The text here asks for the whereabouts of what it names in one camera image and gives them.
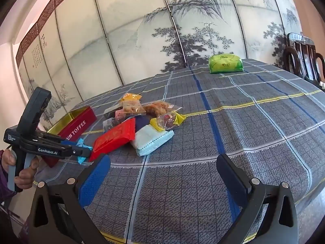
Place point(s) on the navy and pale blue packet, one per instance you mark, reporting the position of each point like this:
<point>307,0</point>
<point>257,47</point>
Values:
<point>152,138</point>

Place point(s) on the painted folding screen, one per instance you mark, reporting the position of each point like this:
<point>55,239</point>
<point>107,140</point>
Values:
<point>127,43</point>

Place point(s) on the pink snack packet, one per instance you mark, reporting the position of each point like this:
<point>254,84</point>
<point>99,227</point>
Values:
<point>122,114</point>

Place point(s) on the red snack packet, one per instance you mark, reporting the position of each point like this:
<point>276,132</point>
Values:
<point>114,137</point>

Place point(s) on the blue plaid tablecloth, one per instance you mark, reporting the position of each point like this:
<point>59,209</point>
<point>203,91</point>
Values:
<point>228,132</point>

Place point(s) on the yellow-green dark snack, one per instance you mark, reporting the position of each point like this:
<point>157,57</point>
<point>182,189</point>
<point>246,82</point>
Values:
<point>167,120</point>

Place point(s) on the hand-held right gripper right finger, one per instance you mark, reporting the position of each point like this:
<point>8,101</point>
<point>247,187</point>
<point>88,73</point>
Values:
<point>232,176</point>

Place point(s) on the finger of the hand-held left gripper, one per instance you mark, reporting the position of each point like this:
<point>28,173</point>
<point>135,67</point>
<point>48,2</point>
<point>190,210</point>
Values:
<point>76,152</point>
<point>58,139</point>

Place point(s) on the green tissue pack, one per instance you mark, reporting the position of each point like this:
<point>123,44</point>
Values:
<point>224,63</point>

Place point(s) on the person's left forearm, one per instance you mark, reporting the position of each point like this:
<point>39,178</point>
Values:
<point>3,183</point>

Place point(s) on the dark snack packet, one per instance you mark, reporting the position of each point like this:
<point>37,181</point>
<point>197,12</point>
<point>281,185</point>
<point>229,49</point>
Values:
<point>111,112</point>
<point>110,125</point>

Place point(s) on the red and gold tin box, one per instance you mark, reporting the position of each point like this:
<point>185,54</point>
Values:
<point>78,124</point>

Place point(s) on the dark wooden chair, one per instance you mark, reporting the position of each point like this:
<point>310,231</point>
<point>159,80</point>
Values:
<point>304,56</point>

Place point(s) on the person's left hand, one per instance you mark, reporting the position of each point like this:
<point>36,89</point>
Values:
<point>26,176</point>

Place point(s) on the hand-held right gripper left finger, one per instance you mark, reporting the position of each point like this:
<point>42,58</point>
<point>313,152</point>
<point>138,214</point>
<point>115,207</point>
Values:
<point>94,180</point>

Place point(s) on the blue candy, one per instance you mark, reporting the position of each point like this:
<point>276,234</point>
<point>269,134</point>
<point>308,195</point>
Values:
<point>80,142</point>

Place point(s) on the orange snack packet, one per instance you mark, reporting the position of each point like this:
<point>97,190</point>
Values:
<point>130,97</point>

